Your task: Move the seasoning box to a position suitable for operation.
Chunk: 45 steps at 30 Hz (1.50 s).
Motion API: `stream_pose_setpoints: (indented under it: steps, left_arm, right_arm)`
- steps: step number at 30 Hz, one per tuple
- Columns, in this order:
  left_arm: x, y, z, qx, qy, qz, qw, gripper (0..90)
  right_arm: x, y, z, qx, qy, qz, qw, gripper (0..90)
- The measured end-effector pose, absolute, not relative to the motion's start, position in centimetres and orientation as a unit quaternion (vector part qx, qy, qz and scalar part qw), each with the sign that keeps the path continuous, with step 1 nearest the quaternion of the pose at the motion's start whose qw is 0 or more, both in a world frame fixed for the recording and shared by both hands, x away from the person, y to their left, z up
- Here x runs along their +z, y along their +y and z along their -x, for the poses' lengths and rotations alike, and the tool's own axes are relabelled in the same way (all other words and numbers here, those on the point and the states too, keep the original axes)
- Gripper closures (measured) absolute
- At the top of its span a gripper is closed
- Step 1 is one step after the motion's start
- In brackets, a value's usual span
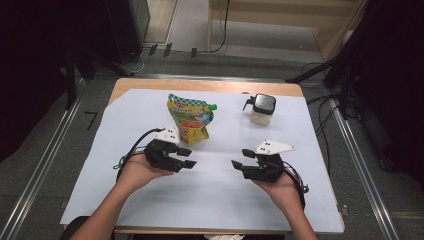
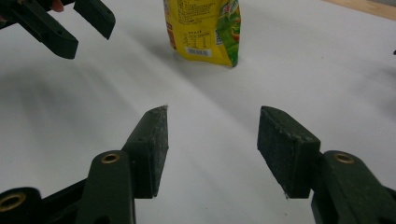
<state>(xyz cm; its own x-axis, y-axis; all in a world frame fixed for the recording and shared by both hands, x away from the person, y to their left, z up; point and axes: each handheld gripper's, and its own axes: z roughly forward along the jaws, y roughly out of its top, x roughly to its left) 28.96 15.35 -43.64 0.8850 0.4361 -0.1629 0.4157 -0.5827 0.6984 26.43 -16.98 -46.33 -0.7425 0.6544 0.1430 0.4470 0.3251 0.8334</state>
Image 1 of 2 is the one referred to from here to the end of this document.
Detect wooden table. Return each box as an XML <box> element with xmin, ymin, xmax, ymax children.
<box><xmin>63</xmin><ymin>77</ymin><xmax>346</xmax><ymax>236</ymax></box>

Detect hand-held gripper black cable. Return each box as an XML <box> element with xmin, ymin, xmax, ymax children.
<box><xmin>283</xmin><ymin>161</ymin><xmax>310</xmax><ymax>211</ymax></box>
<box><xmin>113</xmin><ymin>127</ymin><xmax>166</xmax><ymax>183</ymax></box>

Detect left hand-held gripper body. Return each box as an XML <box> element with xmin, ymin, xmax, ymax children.
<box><xmin>144</xmin><ymin>128</ymin><xmax>184</xmax><ymax>173</ymax></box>

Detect person's left hand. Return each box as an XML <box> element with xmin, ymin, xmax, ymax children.
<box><xmin>116</xmin><ymin>153</ymin><xmax>174</xmax><ymax>195</ymax></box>

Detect thin black hanging cable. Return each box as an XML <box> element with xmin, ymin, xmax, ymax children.
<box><xmin>211</xmin><ymin>0</ymin><xmax>232</xmax><ymax>54</ymax></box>

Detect white paper sheet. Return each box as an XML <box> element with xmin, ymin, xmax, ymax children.
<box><xmin>59</xmin><ymin>88</ymin><xmax>345</xmax><ymax>234</ymax></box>

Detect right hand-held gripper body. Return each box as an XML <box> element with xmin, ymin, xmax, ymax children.
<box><xmin>241</xmin><ymin>139</ymin><xmax>297</xmax><ymax>184</ymax></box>

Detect yellow spout pouch green cap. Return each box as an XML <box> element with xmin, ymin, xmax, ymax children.
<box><xmin>166</xmin><ymin>93</ymin><xmax>218</xmax><ymax>145</ymax></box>

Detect light wooden shelf unit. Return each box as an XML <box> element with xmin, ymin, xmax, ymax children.
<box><xmin>207</xmin><ymin>0</ymin><xmax>369</xmax><ymax>63</ymax></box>

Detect black cabinet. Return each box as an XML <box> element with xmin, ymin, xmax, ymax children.
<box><xmin>106</xmin><ymin>0</ymin><xmax>151</xmax><ymax>64</ymax></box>

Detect right hand-held gripper black cable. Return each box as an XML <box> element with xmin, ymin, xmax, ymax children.
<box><xmin>283</xmin><ymin>161</ymin><xmax>310</xmax><ymax>211</ymax></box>

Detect black metal stand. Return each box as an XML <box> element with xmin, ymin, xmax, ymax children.
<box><xmin>285</xmin><ymin>56</ymin><xmax>354</xmax><ymax>119</ymax></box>
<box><xmin>64</xmin><ymin>49</ymin><xmax>78</xmax><ymax>111</ymax></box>

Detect left hand-held gripper black cable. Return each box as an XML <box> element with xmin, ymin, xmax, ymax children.
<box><xmin>113</xmin><ymin>127</ymin><xmax>166</xmax><ymax>183</ymax></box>

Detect grey floor cable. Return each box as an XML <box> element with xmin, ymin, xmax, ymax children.
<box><xmin>118</xmin><ymin>49</ymin><xmax>148</xmax><ymax>75</ymax></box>

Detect clear seasoning jar black lid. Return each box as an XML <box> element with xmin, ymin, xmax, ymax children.
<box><xmin>242</xmin><ymin>93</ymin><xmax>277</xmax><ymax>127</ymax></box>

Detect black floor cables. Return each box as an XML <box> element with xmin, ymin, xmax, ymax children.
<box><xmin>301</xmin><ymin>61</ymin><xmax>343</xmax><ymax>176</ymax></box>

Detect metal floor rail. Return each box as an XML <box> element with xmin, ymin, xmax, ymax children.
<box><xmin>0</xmin><ymin>78</ymin><xmax>88</xmax><ymax>240</ymax></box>
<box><xmin>328</xmin><ymin>98</ymin><xmax>401</xmax><ymax>240</ymax></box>

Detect black curtain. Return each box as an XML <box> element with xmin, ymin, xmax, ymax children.
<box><xmin>0</xmin><ymin>0</ymin><xmax>113</xmax><ymax>163</ymax></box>
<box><xmin>346</xmin><ymin>0</ymin><xmax>424</xmax><ymax>189</ymax></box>

